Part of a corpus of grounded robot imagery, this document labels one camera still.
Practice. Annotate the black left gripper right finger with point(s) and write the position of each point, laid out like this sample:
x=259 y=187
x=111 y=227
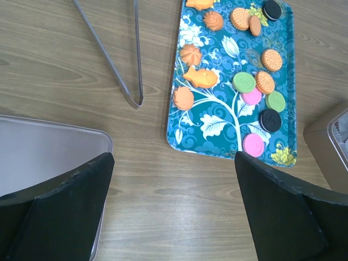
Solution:
x=289 y=218

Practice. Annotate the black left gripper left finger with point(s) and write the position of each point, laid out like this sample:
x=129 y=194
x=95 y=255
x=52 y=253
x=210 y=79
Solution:
x=57 y=219

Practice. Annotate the black sandwich cookie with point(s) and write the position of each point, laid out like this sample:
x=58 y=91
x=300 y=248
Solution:
x=271 y=10
x=270 y=120

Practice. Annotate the green sandwich cookie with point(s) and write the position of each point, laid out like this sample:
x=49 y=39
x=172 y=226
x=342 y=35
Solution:
x=244 y=82
x=275 y=101

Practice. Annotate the orange sandwich cookie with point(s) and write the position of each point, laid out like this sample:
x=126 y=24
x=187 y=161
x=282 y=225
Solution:
x=265 y=83
x=272 y=60
x=240 y=18

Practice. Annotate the steel kitchen tongs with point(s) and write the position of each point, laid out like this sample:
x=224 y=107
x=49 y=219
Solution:
x=123 y=58

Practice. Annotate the beige tin lid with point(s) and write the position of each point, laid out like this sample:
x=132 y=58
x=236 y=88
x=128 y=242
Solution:
x=34 y=151

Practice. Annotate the pink sandwich cookie lower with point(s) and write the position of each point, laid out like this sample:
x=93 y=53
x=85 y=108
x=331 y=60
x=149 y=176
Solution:
x=253 y=145

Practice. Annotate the pink sandwich cookie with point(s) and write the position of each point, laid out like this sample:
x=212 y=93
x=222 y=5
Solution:
x=253 y=145
x=253 y=97

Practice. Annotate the brown cookie tin box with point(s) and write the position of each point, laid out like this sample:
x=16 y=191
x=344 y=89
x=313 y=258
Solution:
x=326 y=138

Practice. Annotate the pink sandwich cookie upper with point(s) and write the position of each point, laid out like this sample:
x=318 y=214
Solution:
x=253 y=97

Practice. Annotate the teal floral serving tray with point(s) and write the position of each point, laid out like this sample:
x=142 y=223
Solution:
x=219 y=119

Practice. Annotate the orange shell cookie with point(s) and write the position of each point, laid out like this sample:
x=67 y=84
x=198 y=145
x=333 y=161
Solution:
x=183 y=98

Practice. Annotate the orange fish cookie middle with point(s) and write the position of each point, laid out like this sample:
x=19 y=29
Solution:
x=201 y=78

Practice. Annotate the orange fish cookie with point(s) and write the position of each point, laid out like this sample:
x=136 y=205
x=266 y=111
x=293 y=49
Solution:
x=201 y=78
x=199 y=4

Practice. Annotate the orange flower cookie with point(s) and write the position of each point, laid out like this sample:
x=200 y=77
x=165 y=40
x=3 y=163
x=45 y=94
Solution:
x=190 y=55

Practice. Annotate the plain orange round cookie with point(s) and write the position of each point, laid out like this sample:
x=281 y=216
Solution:
x=255 y=25

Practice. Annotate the orange sandwich cookie top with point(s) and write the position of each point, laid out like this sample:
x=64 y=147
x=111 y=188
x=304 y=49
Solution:
x=240 y=18

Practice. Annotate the black sandwich cookie top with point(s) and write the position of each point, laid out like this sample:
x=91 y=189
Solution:
x=271 y=10

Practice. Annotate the orange swirl cookie top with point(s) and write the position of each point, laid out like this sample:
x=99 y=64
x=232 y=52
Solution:
x=213 y=20

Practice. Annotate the orange fish cookie top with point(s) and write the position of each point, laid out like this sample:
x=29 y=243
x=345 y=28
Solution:
x=199 y=4

